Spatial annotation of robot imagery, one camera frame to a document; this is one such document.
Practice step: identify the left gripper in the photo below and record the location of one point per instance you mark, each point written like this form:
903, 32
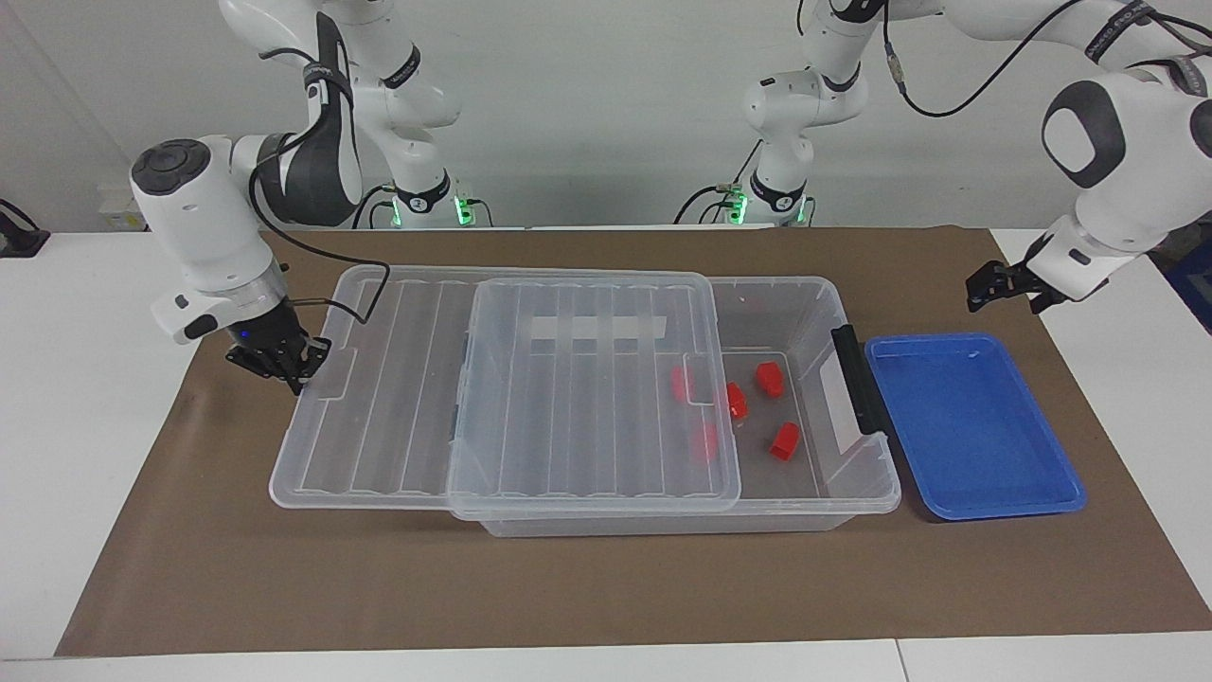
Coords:
1034, 282

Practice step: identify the blue plastic tray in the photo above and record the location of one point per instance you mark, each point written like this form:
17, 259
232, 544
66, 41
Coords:
975, 426

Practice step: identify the clear plastic box lid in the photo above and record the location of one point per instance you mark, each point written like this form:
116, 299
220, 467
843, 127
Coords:
417, 407

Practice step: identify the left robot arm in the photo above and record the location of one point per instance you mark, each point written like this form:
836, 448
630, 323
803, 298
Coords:
1136, 161

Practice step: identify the red block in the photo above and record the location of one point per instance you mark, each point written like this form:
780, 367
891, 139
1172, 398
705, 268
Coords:
705, 441
737, 402
785, 441
680, 383
769, 379

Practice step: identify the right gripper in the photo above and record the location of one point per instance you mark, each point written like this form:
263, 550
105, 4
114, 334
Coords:
267, 333

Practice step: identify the clear plastic storage box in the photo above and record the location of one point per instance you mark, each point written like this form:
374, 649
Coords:
805, 464

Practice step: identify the black stand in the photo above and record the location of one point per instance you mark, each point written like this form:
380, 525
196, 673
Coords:
19, 242

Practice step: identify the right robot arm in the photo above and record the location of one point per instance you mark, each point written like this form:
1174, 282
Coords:
204, 223

